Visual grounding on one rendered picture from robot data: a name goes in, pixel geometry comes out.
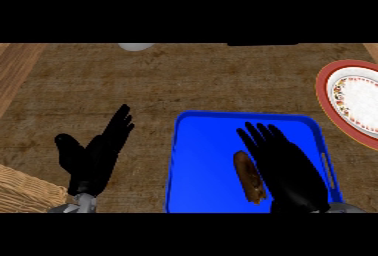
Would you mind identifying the white round object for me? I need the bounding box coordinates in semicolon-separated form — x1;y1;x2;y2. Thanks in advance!
117;42;156;52

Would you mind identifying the blue plastic tray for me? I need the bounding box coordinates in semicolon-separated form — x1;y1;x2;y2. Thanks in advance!
162;110;344;214

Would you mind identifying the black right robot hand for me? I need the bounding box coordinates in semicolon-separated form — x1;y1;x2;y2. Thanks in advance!
235;121;332;214

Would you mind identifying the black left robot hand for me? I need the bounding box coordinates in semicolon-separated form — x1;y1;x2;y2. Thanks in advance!
53;103;136;198

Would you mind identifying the woven wicker basket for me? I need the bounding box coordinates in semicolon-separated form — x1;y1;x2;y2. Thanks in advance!
0;163;69;214

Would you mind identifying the red-rimmed white plate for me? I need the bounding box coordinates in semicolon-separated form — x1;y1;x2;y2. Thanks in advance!
314;59;378;152

